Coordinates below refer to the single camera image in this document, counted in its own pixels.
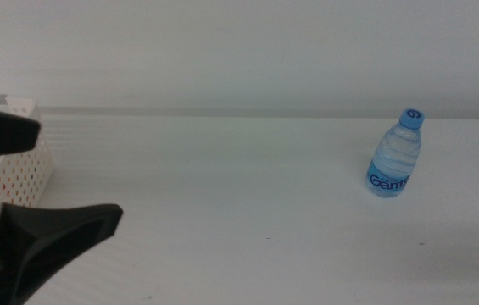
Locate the clear water bottle blue cap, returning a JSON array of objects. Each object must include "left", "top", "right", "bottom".
[{"left": 365, "top": 108, "right": 426, "bottom": 198}]

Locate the white perforated plastic basket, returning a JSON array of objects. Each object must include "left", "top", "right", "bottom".
[{"left": 0, "top": 97, "right": 56, "bottom": 247}]

